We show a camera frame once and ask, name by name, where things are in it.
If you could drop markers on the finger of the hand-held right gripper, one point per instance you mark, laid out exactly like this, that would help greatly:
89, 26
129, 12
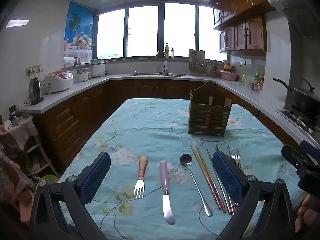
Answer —
291, 155
310, 147

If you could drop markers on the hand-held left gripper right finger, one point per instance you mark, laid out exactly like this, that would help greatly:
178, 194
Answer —
228, 177

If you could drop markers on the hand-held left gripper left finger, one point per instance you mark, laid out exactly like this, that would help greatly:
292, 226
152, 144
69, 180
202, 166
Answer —
96, 177

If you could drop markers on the wooden chopstick with red pattern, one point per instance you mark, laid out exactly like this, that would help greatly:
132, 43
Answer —
203, 173
208, 173

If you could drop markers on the steel table knife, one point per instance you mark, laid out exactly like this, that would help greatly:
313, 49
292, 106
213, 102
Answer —
212, 163

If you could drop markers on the steel fork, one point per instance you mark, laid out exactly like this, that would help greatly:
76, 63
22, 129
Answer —
235, 155

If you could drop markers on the steel spoon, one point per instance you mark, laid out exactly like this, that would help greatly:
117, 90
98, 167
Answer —
195, 182

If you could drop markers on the wooden utensil holder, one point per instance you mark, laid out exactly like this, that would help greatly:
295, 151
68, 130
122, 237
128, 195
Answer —
208, 115

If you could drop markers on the person's right hand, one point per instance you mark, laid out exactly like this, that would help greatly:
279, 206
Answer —
303, 212

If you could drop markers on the black stove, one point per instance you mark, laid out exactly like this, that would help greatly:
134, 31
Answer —
300, 120

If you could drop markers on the black wok with lid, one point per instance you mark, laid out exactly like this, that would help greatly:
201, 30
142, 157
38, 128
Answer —
302, 100

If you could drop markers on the wooden lower cabinets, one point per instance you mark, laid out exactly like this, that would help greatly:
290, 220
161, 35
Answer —
75, 120

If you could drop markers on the wooden cabinets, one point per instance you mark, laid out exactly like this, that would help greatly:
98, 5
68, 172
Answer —
75, 120
252, 32

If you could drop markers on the white shelf rack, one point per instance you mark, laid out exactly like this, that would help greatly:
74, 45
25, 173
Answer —
32, 150

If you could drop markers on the floral turquoise tablecloth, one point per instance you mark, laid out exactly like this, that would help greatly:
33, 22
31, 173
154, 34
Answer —
155, 130

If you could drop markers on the spice jar set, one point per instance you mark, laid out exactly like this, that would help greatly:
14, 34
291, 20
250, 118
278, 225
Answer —
256, 87

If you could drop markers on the cooking oil bottles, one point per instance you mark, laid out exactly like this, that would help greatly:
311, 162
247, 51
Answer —
258, 77

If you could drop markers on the green plastic container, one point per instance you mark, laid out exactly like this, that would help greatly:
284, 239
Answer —
244, 78

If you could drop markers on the grey kitchen countertop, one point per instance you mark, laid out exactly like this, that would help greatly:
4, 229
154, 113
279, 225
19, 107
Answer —
100, 81

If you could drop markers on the pink basin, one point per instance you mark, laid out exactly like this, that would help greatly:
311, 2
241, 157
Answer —
227, 75

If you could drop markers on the red and white rice cooker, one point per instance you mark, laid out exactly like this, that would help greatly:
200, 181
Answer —
58, 81

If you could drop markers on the small white kitchen appliance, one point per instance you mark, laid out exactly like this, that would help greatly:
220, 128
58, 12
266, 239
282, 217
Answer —
83, 75

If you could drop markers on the steel electric kettle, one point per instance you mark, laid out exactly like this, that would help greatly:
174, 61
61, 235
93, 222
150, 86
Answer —
35, 91

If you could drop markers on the black rectangular device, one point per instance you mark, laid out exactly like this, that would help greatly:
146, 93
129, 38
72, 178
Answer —
13, 111

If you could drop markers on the yellow bowl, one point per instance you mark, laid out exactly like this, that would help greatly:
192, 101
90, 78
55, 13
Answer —
227, 67

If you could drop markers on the white bowl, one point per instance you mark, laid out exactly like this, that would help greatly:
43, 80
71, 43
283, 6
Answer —
226, 62

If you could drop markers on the steel sink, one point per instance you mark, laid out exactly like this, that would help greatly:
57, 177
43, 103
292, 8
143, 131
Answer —
150, 74

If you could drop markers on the paper towel roll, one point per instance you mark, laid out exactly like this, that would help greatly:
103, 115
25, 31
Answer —
69, 62

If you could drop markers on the wooden cutting board rack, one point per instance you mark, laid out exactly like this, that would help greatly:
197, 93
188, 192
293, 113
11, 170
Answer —
196, 61

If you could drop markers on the wooden upper cabinets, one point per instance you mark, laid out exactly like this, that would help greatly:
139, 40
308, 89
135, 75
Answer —
252, 32

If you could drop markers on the steel faucet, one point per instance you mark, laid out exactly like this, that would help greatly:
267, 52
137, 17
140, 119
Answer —
165, 65

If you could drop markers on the yellow dish soap bottle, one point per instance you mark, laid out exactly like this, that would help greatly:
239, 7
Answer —
167, 51

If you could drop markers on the kitchen window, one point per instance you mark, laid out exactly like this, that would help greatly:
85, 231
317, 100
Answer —
142, 30

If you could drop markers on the white wall outlet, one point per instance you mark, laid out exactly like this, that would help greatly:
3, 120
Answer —
242, 62

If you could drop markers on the wall socket strip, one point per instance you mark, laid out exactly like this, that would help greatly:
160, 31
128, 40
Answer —
34, 70

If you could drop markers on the fruit and palm wall poster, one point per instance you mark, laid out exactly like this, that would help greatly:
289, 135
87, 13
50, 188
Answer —
77, 30

